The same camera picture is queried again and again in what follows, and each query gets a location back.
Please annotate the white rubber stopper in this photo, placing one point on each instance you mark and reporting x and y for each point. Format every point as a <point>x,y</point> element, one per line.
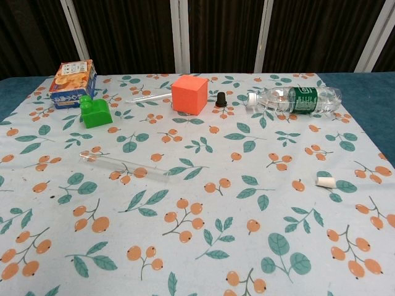
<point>325,182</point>

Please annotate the black rubber dropper bulb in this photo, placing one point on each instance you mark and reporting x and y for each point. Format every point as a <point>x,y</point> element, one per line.
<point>220,100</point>

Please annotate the clear glass test tube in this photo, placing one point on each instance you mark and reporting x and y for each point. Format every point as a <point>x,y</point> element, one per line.
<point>123,165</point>

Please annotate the dark pleated curtain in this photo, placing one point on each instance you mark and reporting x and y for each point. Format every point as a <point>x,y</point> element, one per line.
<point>135,31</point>

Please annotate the floral orange fruit tablecloth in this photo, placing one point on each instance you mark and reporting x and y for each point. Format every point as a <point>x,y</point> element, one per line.
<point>216,216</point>

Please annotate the clear glass pipette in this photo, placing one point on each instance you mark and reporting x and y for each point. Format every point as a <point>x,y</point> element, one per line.
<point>148,97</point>

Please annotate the orange snack carton box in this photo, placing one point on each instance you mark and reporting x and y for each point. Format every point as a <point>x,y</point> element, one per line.
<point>71,83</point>

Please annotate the green toy building brick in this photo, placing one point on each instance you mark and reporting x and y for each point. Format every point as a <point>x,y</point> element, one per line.
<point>97,115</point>

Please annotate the orange foam cube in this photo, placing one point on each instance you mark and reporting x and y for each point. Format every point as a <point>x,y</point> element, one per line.
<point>188,95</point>

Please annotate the clear green-label water bottle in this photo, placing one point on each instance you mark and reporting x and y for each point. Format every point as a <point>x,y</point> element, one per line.
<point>302,98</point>

